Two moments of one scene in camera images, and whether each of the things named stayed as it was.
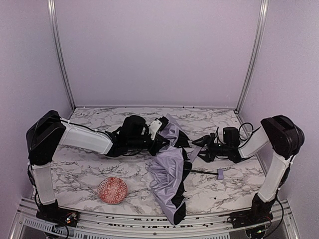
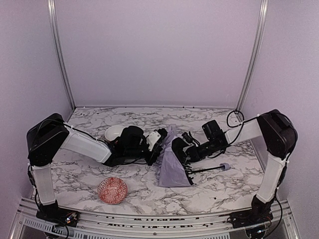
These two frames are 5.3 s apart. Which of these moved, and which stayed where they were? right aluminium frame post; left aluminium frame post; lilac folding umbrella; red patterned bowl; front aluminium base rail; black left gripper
Moved: lilac folding umbrella; black left gripper
Stayed: left aluminium frame post; front aluminium base rail; right aluminium frame post; red patterned bowl
